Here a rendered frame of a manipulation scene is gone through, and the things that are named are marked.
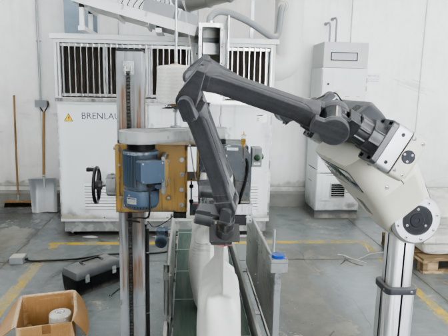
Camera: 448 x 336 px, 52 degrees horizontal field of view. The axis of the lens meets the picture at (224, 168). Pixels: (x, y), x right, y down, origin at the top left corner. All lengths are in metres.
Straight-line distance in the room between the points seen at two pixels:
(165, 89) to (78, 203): 3.33
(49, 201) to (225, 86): 5.19
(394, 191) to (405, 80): 5.38
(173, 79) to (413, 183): 0.98
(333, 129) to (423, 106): 5.74
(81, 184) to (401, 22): 4.53
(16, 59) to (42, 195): 1.73
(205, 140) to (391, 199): 0.58
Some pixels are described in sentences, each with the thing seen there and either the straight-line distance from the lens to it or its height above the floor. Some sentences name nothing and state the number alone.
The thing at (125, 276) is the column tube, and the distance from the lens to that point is 2.34.
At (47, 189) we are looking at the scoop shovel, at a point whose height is 0.28.
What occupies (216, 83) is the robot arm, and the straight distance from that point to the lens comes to 1.18.
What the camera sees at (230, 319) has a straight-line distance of 1.83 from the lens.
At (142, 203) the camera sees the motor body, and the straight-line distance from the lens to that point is 1.95.
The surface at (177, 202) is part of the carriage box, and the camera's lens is 2.15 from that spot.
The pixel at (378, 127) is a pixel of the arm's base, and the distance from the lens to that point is 1.22.
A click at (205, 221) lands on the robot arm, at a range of 1.47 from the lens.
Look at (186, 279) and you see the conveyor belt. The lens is 3.05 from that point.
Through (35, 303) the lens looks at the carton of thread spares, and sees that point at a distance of 3.38.
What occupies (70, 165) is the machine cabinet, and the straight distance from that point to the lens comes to 5.02.
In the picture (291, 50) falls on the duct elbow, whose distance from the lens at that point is 5.24.
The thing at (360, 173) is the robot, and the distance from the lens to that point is 1.38.
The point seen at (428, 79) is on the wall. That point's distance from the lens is 6.92.
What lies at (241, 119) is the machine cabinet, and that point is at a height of 1.27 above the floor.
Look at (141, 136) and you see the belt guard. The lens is 1.88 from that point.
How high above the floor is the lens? 1.60
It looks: 10 degrees down
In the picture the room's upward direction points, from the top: 1 degrees clockwise
